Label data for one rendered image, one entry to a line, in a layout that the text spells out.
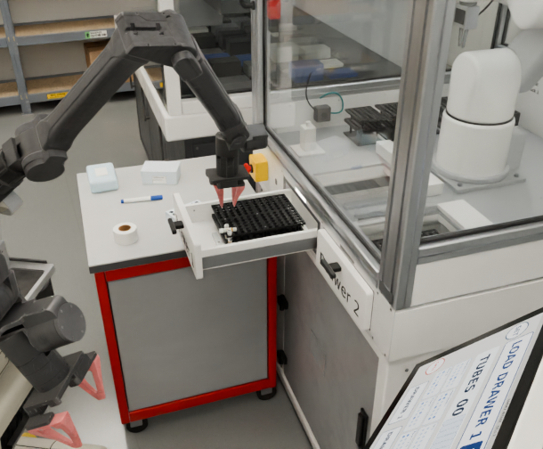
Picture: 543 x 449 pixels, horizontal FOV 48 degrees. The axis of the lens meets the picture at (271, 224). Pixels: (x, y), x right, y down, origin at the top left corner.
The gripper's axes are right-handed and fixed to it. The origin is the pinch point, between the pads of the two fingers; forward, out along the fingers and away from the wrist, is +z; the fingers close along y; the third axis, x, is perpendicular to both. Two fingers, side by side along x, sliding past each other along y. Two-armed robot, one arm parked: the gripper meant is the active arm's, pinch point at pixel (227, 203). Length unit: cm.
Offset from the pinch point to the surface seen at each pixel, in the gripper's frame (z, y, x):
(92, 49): 74, 16, -377
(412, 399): -7, -11, 77
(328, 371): 50, -25, 19
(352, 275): 3.0, -21.1, 33.7
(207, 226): 14.7, 2.9, -12.3
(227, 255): 10.5, 2.3, 8.3
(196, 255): 7.8, 10.7, 9.9
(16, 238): 107, 75, -164
